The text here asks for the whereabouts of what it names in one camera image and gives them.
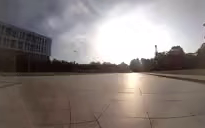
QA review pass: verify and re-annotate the grey paved plaza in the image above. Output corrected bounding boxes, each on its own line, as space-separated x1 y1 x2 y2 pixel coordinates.
0 71 205 128

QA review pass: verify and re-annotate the row of trees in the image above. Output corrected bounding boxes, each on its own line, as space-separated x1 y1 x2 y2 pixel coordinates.
49 43 205 73

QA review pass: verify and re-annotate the large glass-fronted building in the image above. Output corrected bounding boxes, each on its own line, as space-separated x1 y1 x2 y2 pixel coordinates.
0 19 53 73

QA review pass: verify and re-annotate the grass strip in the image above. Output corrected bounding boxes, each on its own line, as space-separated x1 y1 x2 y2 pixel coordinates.
146 68 205 85

